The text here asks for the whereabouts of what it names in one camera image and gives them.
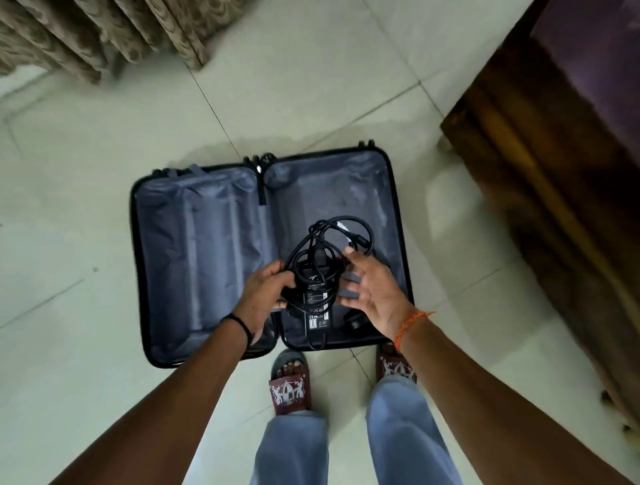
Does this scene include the person's right hand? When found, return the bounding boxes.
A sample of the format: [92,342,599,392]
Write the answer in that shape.
[338,247,419,343]

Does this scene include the person's left hand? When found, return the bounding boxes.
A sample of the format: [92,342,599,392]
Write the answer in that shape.
[233,260,299,346]

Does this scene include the black laptop power adapter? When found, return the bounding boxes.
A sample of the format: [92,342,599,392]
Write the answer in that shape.
[287,260,347,321]

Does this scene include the black power cable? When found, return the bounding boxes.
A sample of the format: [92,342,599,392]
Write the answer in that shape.
[283,215,377,351]

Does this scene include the person's right forearm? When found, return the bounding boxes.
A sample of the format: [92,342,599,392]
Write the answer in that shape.
[399,314,636,485]

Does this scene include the person's left forearm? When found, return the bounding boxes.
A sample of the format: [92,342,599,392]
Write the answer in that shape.
[49,315,274,485]

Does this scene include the black wristband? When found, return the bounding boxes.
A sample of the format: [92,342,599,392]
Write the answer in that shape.
[220,313,255,351]

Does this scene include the open black suitcase grey lining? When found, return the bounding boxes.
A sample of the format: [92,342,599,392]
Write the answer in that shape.
[129,139,416,370]

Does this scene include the maroon patterned slipper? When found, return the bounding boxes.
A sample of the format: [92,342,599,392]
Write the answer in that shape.
[268,349,313,416]
[375,341,418,385]

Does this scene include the light blue jeans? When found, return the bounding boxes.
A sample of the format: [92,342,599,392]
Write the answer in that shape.
[249,375,465,485]

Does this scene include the beige patterned curtain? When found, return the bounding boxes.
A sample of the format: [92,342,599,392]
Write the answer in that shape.
[0,0,262,85]

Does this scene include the purple mattress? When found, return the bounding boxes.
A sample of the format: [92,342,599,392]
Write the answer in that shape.
[529,0,640,168]

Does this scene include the orange thread bracelet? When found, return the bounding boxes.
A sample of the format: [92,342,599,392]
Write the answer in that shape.
[393,310,436,353]

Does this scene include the brown wooden bed frame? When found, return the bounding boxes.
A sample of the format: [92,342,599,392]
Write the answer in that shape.
[439,0,640,433]

